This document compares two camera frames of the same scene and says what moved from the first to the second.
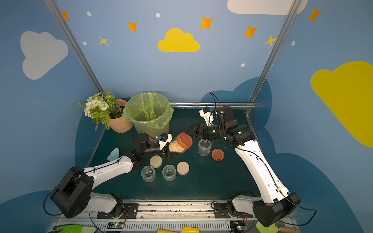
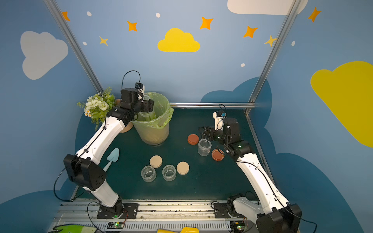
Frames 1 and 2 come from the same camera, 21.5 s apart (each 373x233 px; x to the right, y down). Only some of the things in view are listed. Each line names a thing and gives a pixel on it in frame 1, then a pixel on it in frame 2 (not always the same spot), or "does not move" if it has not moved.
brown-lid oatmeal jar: x=179 y=142 to x=144 y=116
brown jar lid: x=217 y=155 does not move
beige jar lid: x=156 y=161 does not move
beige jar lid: x=182 y=168 does not move
